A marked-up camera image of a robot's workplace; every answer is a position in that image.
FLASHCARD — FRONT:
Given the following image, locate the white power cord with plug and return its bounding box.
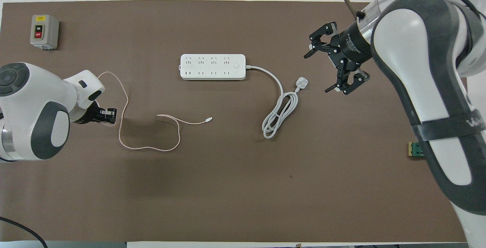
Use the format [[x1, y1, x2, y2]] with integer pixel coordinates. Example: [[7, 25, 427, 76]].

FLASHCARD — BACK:
[[245, 65, 308, 139]]

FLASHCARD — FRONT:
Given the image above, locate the pink charging cable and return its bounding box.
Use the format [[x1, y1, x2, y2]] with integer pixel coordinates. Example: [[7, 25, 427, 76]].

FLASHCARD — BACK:
[[97, 71, 213, 152]]

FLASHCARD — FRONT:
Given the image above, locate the thin black cable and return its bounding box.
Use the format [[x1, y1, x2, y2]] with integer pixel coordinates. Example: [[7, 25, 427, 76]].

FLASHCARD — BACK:
[[0, 216, 48, 248]]

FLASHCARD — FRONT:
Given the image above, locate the green knife switch yellow base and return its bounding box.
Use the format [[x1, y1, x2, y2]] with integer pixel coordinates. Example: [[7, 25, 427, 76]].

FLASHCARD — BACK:
[[408, 142, 425, 158]]

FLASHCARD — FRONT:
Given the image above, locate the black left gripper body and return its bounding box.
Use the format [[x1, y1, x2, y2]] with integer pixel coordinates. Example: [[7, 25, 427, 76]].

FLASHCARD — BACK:
[[77, 103, 102, 125]]

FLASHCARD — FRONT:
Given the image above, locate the brown paper mat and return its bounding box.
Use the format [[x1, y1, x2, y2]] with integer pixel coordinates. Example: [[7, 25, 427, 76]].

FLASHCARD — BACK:
[[0, 0, 468, 243]]

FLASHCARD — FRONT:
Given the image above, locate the grey on-off switch box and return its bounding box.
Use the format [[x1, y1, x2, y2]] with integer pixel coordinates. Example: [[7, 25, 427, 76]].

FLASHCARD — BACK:
[[30, 14, 60, 50]]

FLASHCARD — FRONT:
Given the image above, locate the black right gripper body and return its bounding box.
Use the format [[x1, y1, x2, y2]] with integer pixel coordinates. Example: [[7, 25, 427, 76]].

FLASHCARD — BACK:
[[329, 20, 372, 65]]

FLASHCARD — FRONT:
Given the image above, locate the white power strip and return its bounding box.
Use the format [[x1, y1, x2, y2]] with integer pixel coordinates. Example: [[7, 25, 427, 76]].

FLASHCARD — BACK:
[[180, 54, 246, 81]]

